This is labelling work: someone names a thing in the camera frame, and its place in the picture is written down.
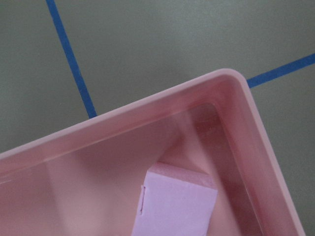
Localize pink foam block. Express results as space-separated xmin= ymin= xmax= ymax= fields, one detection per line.
xmin=131 ymin=162 xmax=218 ymax=236

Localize pink plastic bin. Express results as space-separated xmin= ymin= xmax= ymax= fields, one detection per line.
xmin=0 ymin=69 xmax=305 ymax=236

